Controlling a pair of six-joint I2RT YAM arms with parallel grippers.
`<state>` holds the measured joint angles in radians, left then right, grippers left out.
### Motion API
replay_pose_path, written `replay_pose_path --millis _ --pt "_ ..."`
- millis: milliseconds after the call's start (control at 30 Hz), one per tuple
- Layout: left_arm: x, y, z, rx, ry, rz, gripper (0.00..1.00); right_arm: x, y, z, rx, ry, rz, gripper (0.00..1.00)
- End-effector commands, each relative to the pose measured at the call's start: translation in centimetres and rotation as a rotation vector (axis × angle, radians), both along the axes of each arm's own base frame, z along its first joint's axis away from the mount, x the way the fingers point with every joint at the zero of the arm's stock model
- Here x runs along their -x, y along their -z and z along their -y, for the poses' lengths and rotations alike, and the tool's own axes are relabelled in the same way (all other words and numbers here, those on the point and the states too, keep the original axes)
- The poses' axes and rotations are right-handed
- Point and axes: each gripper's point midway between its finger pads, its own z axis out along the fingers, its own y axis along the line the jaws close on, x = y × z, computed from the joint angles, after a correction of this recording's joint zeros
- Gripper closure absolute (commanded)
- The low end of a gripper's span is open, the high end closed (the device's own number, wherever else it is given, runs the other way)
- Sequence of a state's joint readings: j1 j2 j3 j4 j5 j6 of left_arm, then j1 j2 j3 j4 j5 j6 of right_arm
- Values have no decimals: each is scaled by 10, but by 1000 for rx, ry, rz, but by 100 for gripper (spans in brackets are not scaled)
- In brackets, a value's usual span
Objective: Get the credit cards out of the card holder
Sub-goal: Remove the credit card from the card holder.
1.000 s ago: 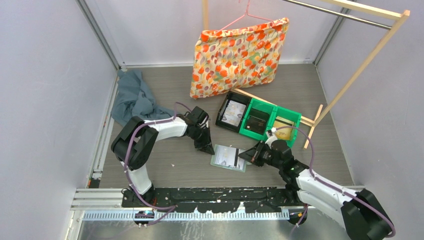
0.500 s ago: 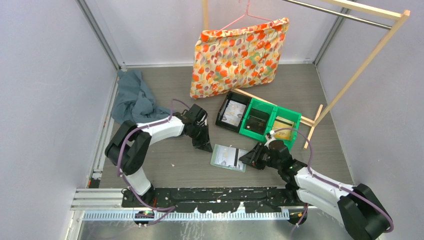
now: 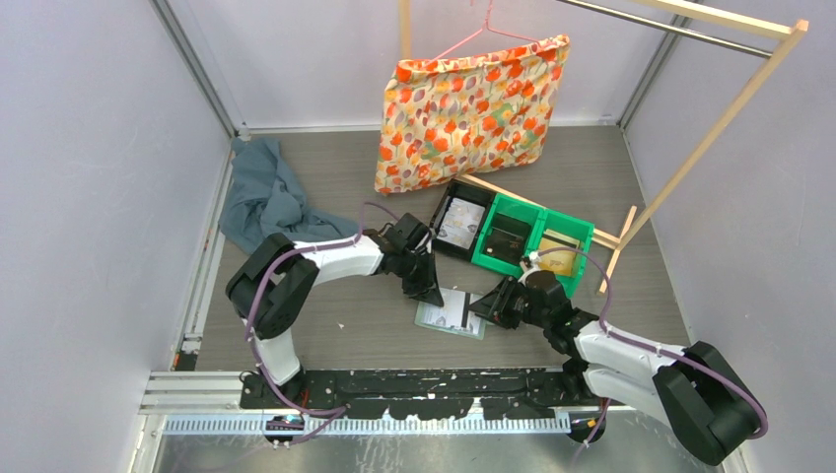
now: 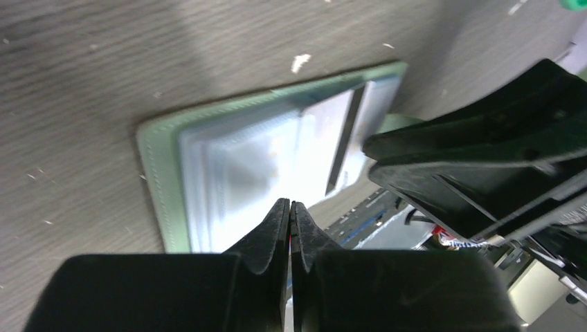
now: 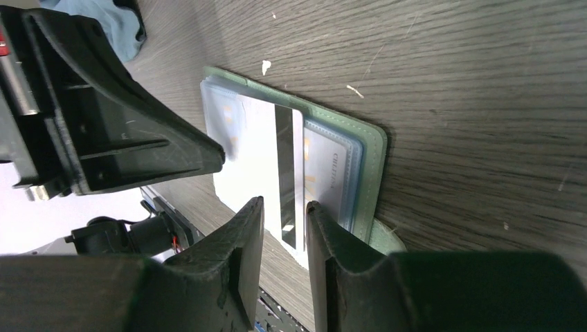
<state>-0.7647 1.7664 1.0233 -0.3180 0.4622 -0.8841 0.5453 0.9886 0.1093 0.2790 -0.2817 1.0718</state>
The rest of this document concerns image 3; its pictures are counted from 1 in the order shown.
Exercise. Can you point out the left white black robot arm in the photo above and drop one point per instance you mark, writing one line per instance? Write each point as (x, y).
(271, 288)

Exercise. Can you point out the green bin with gold card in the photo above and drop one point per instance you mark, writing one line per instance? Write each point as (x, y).
(570, 226)

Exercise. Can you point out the black plastic bin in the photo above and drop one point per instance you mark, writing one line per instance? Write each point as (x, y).
(465, 191)

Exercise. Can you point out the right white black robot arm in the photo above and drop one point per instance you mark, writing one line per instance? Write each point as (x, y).
(692, 390)

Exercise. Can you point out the aluminium rail frame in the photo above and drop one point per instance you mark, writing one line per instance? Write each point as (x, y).
(208, 403)

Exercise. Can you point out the black VIP card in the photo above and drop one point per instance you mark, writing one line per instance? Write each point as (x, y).
(506, 245)

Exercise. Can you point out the floral orange pillow bag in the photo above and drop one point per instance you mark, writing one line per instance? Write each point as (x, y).
(444, 118)

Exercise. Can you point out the pink wire hanger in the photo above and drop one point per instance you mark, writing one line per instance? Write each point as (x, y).
(485, 27)

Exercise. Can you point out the white patterned cards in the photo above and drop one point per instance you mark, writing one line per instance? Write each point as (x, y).
(460, 223)

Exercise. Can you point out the metal hanging rod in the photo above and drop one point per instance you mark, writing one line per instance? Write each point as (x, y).
(671, 29)

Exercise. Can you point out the green bin with black card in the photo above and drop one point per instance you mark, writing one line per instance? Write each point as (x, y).
(509, 214)

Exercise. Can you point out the blue grey cloth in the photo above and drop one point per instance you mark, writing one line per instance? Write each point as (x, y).
(265, 197)

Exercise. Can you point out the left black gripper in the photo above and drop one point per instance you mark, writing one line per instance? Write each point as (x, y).
(425, 289)

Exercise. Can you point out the gold VIP card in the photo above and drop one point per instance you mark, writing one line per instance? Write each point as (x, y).
(553, 257)

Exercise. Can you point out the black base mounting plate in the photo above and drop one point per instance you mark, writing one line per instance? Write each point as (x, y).
(526, 393)

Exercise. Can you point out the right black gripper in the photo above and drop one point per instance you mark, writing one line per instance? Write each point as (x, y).
(495, 305)

